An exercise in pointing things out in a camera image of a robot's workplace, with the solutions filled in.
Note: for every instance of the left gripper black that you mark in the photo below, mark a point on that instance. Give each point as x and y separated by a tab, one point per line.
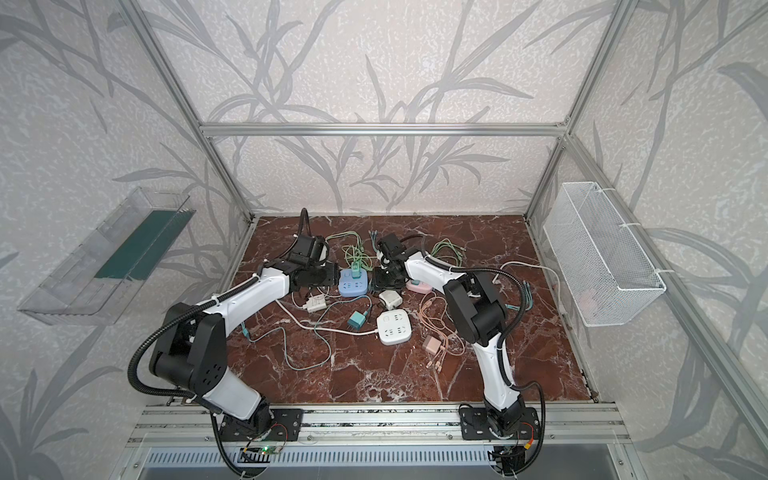
324	276

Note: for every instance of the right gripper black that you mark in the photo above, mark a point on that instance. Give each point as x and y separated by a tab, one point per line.
387	278

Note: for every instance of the white charger plug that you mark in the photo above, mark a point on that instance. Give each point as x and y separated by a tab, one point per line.
390	299

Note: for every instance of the green charger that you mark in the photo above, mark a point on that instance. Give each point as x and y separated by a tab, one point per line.
356	268

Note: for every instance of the white charger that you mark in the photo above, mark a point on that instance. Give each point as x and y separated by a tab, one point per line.
315	304

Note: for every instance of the teal charger plug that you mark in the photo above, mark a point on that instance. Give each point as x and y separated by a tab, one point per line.
357	320

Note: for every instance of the pink charger plug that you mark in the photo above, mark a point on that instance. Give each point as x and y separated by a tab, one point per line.
433	346

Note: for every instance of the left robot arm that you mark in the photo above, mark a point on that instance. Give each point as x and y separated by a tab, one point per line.
187	356

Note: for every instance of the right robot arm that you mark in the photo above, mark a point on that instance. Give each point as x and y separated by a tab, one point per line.
479	314

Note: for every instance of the blue power strip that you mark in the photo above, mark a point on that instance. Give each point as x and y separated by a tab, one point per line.
348	287

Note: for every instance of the white power cord pink strip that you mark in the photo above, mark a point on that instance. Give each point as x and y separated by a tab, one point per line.
540	284

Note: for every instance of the clear plastic wall bin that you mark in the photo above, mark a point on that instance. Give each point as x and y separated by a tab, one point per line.
96	283

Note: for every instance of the white wire mesh basket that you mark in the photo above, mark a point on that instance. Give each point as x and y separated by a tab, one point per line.
609	275

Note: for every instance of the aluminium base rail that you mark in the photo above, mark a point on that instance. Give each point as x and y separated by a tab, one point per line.
359	424

